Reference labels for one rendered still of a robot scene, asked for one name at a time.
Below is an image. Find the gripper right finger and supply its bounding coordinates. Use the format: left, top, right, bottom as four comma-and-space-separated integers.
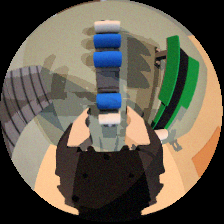
125, 106, 165, 175

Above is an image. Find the blue cylinder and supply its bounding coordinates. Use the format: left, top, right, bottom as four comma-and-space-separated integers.
96, 93, 121, 109
93, 34, 121, 49
93, 51, 122, 68

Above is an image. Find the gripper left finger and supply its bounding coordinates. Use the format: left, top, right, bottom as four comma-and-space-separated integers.
55, 108, 93, 177

